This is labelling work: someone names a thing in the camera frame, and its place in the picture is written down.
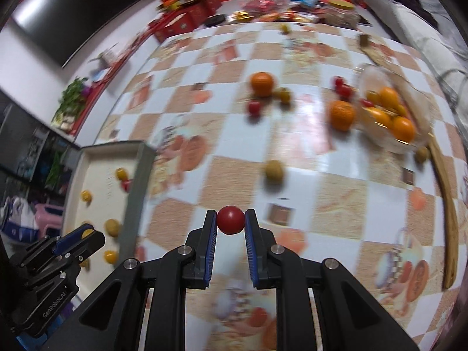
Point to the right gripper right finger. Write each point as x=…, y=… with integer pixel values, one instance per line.
x=263, y=271

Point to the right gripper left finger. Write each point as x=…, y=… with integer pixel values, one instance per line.
x=197, y=271

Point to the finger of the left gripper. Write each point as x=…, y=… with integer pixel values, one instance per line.
x=66, y=243
x=84, y=249

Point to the brown longan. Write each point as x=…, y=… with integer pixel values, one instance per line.
x=421, y=155
x=274, y=172
x=112, y=227

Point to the red cherry tomato with stem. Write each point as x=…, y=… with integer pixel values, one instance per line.
x=126, y=185

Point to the pink plastic stool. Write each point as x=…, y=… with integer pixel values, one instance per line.
x=49, y=219

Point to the red cherry tomato left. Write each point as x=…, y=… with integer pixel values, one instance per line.
x=230, y=220

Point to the white tray box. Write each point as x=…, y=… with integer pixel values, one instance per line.
x=96, y=172

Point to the brown longan on table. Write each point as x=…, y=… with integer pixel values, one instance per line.
x=274, y=172

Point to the green potted plant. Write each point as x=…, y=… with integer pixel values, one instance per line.
x=71, y=104

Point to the red cherry tomato near mandarin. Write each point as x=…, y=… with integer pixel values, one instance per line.
x=254, y=108

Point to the olive yellow cherry tomato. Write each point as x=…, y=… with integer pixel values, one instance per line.
x=284, y=95

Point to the orange mandarin by bowl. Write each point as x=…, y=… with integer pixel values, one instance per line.
x=341, y=115

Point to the orange mandarin far left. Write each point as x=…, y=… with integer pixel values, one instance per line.
x=262, y=84

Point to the orange in bowl left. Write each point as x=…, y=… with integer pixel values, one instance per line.
x=380, y=117

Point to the orange in bowl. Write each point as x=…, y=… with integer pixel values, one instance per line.
x=403, y=129
x=388, y=98
x=380, y=117

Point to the red tomato behind bowl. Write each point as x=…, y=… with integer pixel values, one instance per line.
x=343, y=90

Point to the brown longan behind bowl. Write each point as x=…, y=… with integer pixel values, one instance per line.
x=421, y=155

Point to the orange in bowl right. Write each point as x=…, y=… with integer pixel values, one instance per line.
x=403, y=129

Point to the glass fruit bowl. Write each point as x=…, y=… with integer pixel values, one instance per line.
x=414, y=105

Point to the orange in bowl top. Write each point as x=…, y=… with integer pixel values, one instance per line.
x=388, y=98

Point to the small yellow fruit far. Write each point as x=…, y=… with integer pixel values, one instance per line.
x=285, y=29

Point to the black television screen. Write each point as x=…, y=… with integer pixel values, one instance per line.
x=61, y=27

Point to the red gift boxes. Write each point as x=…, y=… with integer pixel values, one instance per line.
x=182, y=16

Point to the yellow lid jar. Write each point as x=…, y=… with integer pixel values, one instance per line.
x=342, y=14

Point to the grey sofa with blanket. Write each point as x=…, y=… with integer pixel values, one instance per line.
x=438, y=30

